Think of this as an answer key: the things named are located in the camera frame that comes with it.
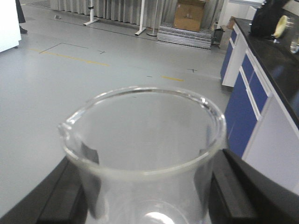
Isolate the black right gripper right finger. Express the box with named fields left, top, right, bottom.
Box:
left=209, top=149, right=299, bottom=224

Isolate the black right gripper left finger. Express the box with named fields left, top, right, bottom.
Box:
left=0, top=157, right=87, bottom=224

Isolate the clear glass beaker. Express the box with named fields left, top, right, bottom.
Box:
left=58, top=86, right=226, bottom=224

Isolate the blue white lab bench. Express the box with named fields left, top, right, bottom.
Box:
left=221, top=18, right=299, bottom=193

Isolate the black bag on bench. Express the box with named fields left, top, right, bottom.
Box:
left=250, top=0, right=289, bottom=38

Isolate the yellow round object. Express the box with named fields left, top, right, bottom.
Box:
left=273, top=15, right=288, bottom=38

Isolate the brown cardboard box far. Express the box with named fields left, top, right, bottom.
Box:
left=173, top=0, right=206, bottom=32

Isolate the grey curtain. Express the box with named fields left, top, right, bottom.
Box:
left=50, top=0, right=224, bottom=28

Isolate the white table leg stand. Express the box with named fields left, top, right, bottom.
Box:
left=135, top=0, right=146, bottom=36

